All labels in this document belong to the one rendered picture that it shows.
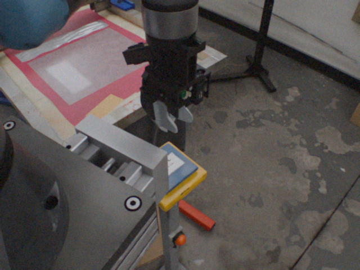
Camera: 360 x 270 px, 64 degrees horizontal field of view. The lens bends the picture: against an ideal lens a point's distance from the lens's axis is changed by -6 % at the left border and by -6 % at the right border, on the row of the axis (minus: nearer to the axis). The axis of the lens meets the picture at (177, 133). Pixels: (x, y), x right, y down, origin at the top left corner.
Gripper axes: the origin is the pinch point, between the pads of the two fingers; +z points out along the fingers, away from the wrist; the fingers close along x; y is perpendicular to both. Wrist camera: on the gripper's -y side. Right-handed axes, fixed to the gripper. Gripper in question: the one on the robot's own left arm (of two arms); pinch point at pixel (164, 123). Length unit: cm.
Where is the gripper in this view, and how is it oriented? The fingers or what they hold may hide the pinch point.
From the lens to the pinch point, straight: 57.0
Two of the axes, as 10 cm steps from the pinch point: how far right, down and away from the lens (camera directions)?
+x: 7.2, -5.1, 4.7
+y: 6.9, 5.3, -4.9
